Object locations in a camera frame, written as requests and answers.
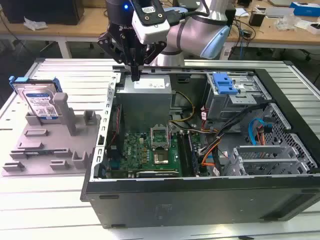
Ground graphics card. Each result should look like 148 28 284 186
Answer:
136 169 180 179

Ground installed RAM stick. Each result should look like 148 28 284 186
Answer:
187 132 201 176

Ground large black box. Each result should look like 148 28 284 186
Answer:
0 0 85 26

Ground black camera cable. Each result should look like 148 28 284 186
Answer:
168 7 211 26

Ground small black cube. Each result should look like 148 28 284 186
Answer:
248 11 266 27

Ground crumpled clear plastic bag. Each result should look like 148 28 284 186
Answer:
23 16 48 32

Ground wooden desk white frame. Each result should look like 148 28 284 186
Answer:
0 6 176 60
224 4 320 60

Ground orange data wire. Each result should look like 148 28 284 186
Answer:
201 143 221 167

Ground blue network cable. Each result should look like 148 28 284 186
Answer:
238 21 246 60

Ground blue cardboard box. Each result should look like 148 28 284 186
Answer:
289 1 320 17

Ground blue drive latch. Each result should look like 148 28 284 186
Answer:
212 72 241 95

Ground black open PC case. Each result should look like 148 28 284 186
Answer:
79 65 320 230

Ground flat grey box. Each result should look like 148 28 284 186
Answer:
252 6 292 18

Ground metal drive cage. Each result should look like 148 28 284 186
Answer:
203 72 272 121

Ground orange power wire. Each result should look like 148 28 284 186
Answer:
256 126 266 146

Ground blue wire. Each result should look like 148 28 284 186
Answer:
248 117 266 146

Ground grey power supply unit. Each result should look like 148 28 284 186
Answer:
116 74 173 126

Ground hard disk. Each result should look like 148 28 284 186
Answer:
8 76 62 125

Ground black sleeved cable bundle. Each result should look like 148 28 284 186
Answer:
199 102 266 156

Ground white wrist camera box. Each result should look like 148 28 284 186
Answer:
131 0 171 45

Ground grey parts rack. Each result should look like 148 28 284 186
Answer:
1 92 103 177

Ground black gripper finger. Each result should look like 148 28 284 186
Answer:
136 40 168 82
97 32 137 82

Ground dark RAM stick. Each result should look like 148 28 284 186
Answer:
11 149 68 155

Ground metal socket cover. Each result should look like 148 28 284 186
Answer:
149 123 171 151

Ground CPU socket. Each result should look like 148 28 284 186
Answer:
152 147 171 166

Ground green motherboard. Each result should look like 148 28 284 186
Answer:
107 122 208 180

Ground yellow black power wires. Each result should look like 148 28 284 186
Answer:
169 91 196 125

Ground black RAM slot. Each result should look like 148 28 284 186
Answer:
177 133 191 177

